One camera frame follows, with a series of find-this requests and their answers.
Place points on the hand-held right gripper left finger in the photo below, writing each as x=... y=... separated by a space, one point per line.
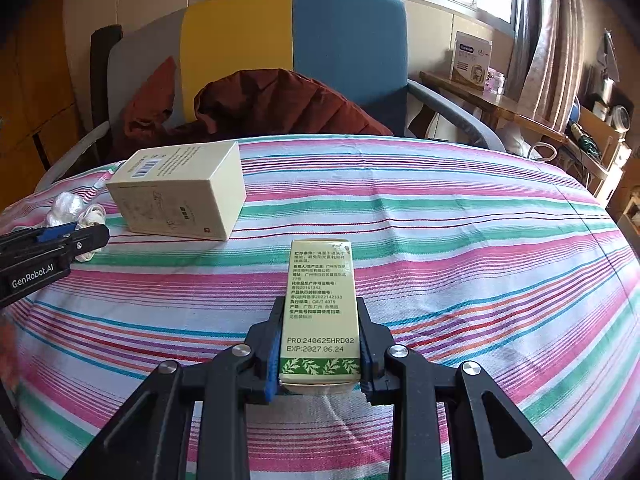
x=272 y=365

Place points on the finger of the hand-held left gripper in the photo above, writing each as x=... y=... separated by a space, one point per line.
x=57 y=232
x=87 y=242

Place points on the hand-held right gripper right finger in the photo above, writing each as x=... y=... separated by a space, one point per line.
x=367 y=372

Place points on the small green leaf-print box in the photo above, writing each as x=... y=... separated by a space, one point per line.
x=320 y=310

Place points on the crumpled white plastic wrap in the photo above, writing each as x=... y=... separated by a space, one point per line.
x=65 y=207

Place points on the cream cardboard box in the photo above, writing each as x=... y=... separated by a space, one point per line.
x=175 y=195

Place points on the wooden wardrobe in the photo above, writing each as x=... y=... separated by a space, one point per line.
x=35 y=100

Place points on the dark red jacket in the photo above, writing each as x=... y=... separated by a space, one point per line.
x=280 y=105

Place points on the wooden side table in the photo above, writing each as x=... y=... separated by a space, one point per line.
x=490 y=102

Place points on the wooden cabinet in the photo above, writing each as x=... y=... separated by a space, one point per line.
x=600 y=160

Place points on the pink jar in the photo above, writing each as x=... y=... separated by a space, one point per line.
x=496 y=81

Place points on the grey yellow blue armchair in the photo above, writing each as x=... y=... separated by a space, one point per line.
x=345 y=50

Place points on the white printed carton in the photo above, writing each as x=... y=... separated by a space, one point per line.
x=472 y=62

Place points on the grey pleated curtain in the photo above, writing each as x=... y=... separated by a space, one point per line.
x=555 y=45

